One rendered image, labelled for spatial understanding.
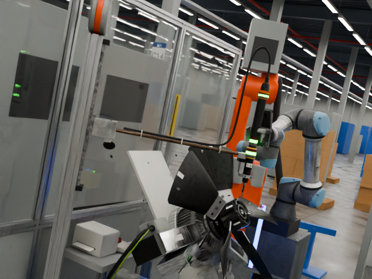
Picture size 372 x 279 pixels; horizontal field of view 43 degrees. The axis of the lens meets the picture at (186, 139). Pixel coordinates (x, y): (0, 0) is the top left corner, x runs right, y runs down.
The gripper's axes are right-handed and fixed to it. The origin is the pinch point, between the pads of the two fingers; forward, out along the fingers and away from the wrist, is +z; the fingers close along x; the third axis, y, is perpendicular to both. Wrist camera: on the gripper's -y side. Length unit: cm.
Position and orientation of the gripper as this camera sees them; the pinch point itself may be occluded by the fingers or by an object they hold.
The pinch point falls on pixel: (253, 128)
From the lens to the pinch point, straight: 197.4
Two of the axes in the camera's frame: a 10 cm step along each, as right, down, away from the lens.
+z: -4.7, -0.2, -8.8
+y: -2.0, 9.8, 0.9
